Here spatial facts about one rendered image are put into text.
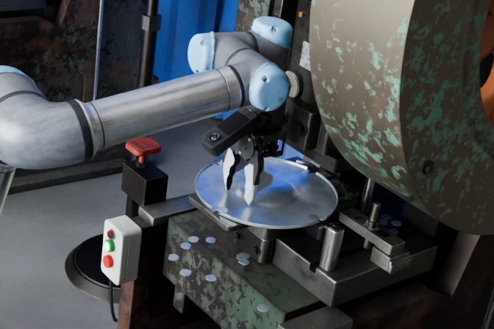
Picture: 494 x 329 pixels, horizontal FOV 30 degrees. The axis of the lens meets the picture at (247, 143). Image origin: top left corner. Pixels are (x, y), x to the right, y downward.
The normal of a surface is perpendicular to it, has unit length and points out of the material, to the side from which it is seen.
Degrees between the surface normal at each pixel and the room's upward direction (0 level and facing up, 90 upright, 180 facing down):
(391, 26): 92
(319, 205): 2
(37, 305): 0
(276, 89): 90
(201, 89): 48
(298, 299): 0
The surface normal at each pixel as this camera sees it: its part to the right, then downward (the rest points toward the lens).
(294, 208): 0.11, -0.89
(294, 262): -0.77, 0.17
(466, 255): -0.70, -0.10
